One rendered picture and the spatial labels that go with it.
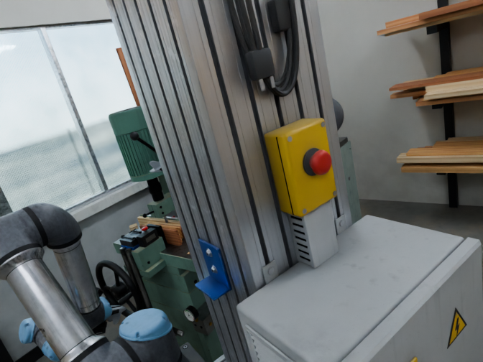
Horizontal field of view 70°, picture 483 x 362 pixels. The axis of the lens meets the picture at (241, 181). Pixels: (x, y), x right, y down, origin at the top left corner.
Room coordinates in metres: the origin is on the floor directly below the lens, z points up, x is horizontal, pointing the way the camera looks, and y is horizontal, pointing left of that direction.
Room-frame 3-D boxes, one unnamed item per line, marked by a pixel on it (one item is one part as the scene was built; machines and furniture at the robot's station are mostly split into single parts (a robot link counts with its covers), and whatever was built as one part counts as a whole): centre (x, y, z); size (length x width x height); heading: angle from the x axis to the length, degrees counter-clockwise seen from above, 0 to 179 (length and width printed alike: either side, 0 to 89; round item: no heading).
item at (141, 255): (1.39, 0.49, 0.91); 0.15 x 0.14 x 0.09; 49
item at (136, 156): (1.56, 0.40, 1.35); 0.18 x 0.18 x 0.31
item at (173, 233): (1.47, 0.42, 0.94); 0.26 x 0.01 x 0.07; 49
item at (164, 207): (1.57, 0.38, 1.03); 0.14 x 0.07 x 0.09; 139
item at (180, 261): (1.45, 0.44, 0.87); 0.61 x 0.30 x 0.06; 49
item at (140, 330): (0.73, 0.33, 0.98); 0.13 x 0.12 x 0.14; 134
